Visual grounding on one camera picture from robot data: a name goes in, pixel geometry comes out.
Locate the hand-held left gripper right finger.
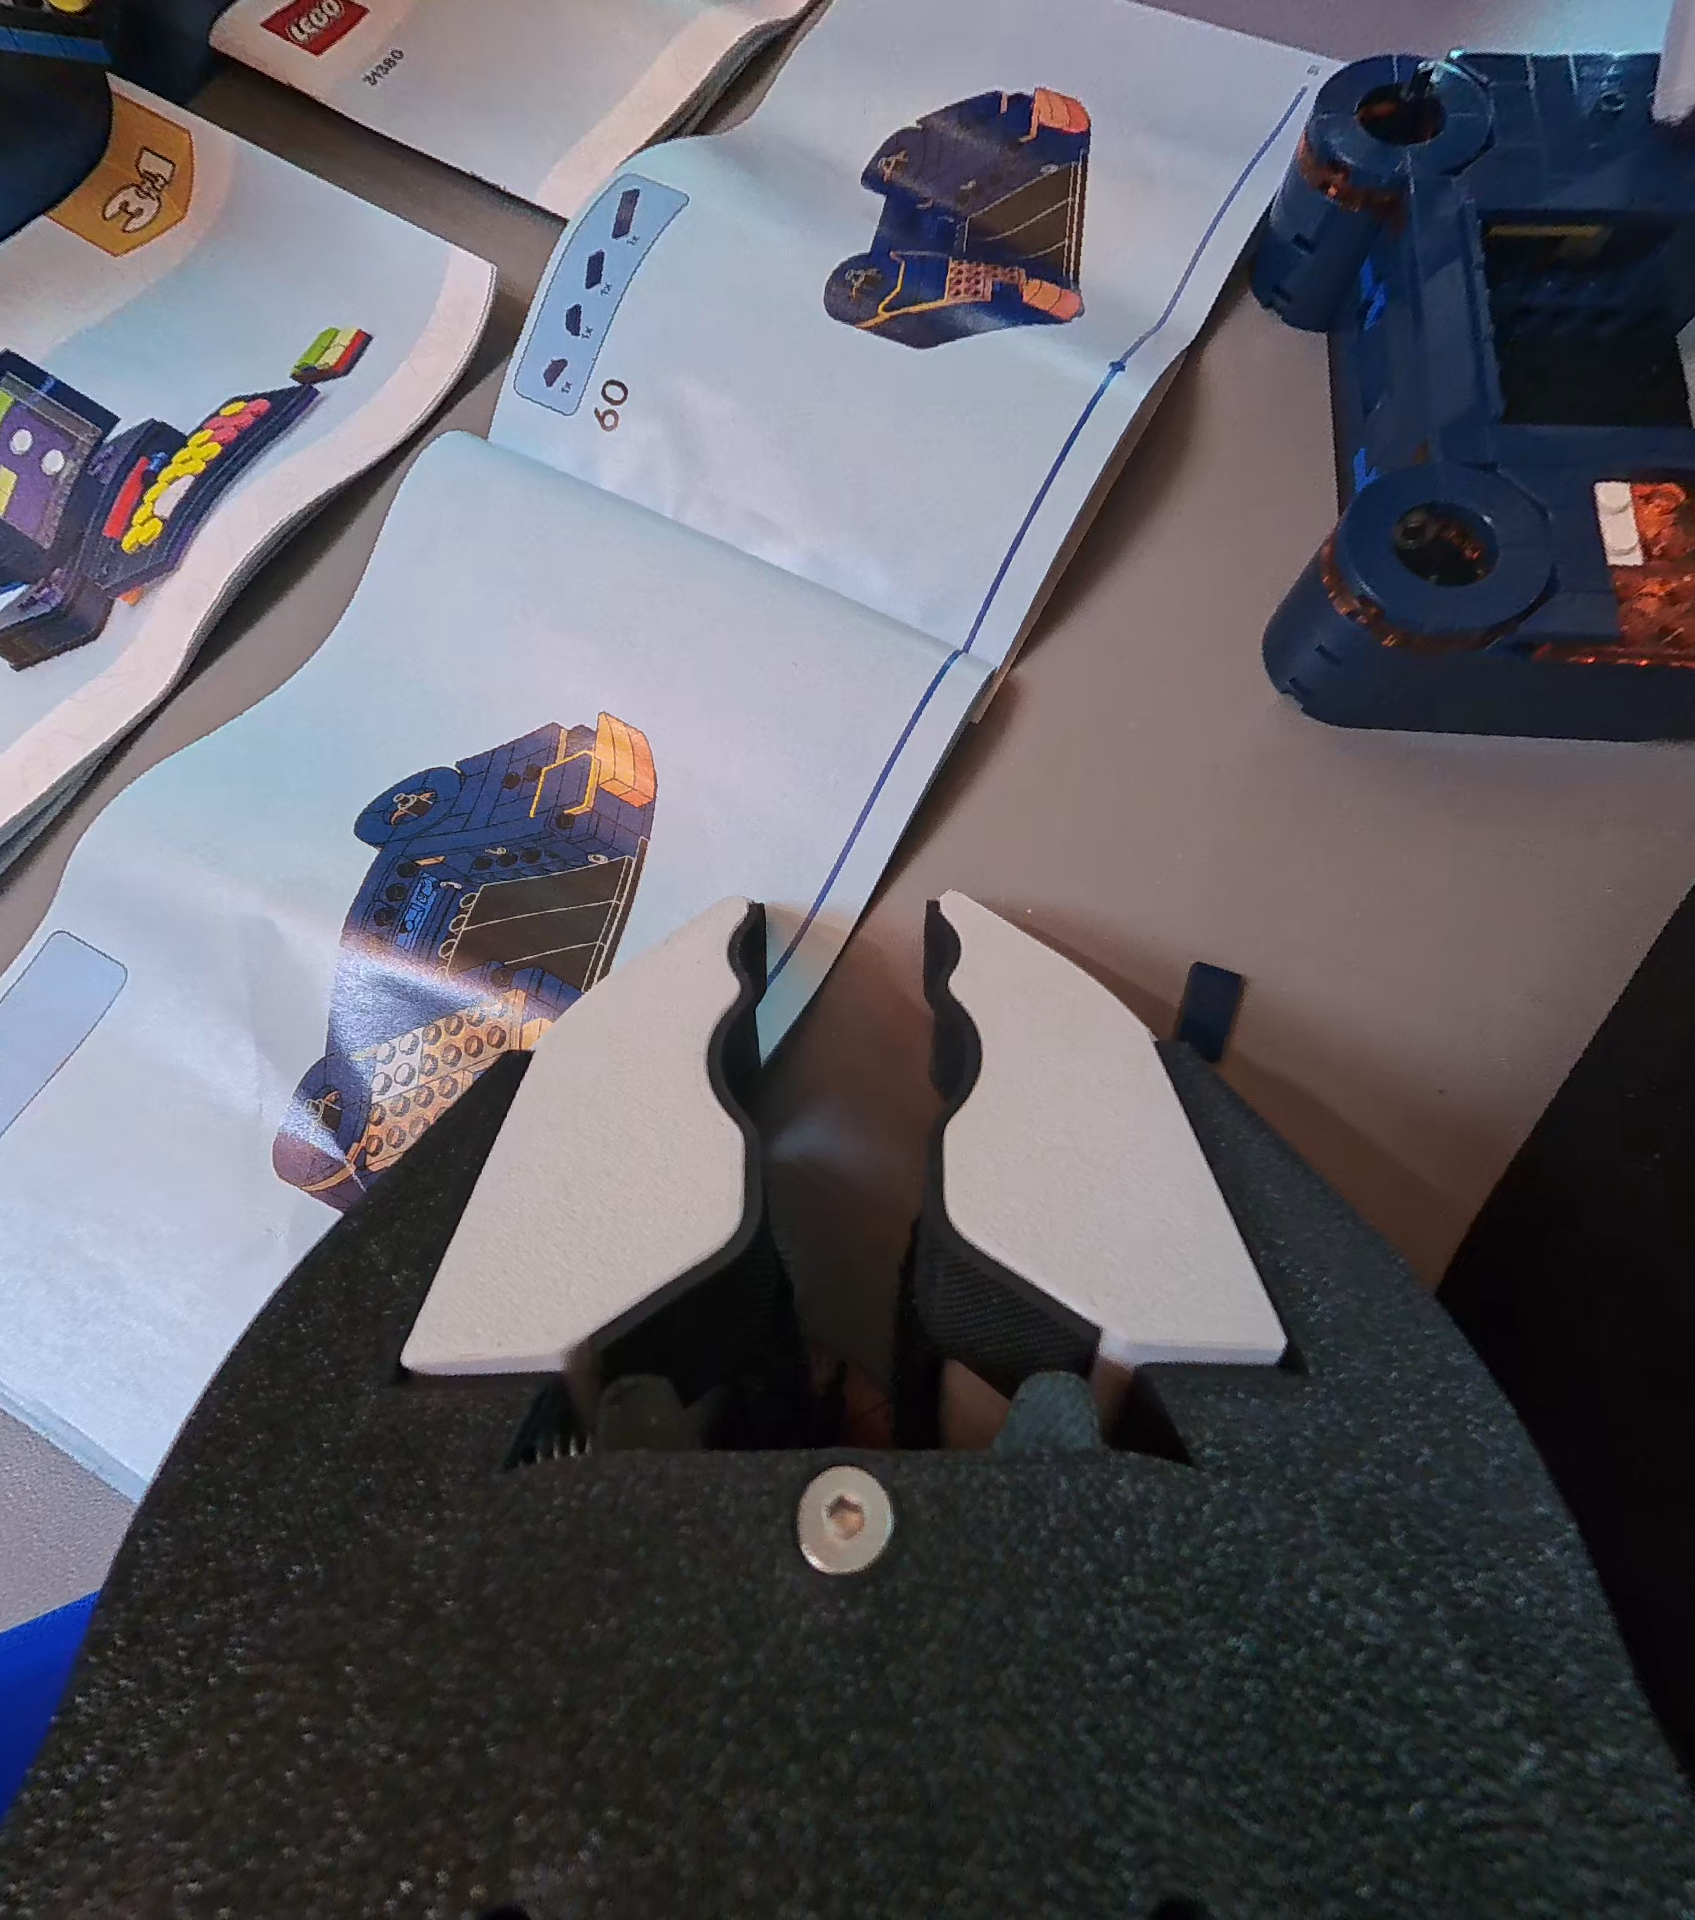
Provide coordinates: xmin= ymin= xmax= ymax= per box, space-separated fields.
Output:
xmin=914 ymin=889 xmax=1293 ymax=1428

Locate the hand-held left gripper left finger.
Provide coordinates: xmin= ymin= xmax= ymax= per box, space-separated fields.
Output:
xmin=400 ymin=897 xmax=790 ymax=1428

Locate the dark blue tile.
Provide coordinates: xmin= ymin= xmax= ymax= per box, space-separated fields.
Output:
xmin=1178 ymin=961 xmax=1249 ymax=1064

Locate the blue orange brick model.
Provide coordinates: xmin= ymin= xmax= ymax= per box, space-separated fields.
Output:
xmin=1249 ymin=49 xmax=1695 ymax=745

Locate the open instruction booklet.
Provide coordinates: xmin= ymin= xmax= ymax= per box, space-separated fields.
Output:
xmin=0 ymin=0 xmax=1338 ymax=1503

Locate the instruction booklet purple model cover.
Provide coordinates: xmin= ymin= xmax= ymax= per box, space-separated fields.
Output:
xmin=0 ymin=76 xmax=501 ymax=985

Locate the instruction booklet arcade machine cover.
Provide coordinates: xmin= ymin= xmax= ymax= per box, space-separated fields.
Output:
xmin=209 ymin=0 xmax=828 ymax=213

